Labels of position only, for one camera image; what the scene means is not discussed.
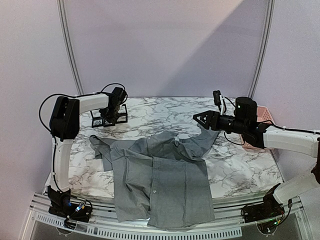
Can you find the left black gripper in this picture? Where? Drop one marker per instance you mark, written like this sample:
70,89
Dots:
112,120

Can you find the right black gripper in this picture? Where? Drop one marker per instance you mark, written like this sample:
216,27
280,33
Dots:
213,120

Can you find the grey button shirt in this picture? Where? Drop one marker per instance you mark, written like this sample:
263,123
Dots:
161,178

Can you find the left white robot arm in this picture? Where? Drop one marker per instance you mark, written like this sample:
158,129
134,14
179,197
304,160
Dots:
64,126

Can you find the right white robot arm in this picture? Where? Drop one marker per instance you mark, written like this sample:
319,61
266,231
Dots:
265,135

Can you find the black display box middle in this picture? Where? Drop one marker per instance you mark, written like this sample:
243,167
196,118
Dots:
109,122

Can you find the black display box right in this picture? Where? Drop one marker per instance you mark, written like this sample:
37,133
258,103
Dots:
122,116

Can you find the pink plastic basket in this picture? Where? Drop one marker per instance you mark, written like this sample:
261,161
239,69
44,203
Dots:
263,114

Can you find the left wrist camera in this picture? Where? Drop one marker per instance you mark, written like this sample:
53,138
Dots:
122,97

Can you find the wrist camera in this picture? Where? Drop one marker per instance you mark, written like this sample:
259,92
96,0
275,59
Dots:
219,101
122,97

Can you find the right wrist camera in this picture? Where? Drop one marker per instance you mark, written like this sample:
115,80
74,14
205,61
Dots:
219,101

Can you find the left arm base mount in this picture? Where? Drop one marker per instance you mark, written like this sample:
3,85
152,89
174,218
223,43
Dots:
61,206

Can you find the aluminium front rail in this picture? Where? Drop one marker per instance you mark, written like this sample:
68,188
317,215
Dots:
103,225

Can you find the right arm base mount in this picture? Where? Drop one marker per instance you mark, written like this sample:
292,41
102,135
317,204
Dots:
261,211

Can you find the left wall aluminium post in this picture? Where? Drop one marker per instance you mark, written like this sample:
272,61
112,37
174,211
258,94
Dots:
68,46

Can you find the wall aluminium post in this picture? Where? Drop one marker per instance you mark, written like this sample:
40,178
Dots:
263,46
68,46

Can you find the right wall aluminium post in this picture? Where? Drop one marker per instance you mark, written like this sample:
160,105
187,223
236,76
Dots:
263,46

